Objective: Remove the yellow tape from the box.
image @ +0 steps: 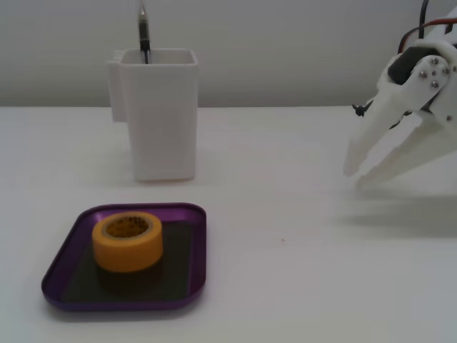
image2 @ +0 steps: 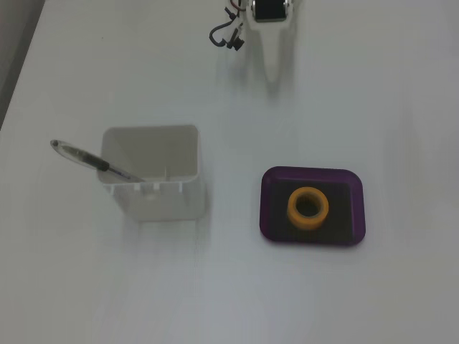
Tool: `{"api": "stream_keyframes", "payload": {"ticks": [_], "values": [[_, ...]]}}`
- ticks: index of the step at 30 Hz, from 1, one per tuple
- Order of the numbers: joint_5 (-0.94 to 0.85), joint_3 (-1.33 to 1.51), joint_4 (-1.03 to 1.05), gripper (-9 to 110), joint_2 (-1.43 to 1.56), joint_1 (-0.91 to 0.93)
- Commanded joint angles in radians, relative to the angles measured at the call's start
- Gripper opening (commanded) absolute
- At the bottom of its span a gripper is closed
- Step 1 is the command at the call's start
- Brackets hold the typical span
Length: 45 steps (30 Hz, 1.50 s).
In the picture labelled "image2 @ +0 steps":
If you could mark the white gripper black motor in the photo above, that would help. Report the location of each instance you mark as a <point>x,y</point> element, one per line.
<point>270,30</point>

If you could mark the yellow tape roll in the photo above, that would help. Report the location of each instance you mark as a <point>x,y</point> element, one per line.
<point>294,209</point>

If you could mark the purple rectangular tray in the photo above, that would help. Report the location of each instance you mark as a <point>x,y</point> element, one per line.
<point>272,211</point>

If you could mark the white square plastic container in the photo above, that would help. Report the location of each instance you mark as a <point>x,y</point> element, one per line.
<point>154,168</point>

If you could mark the clear black ballpoint pen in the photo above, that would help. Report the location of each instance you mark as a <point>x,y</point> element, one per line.
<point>86,156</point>

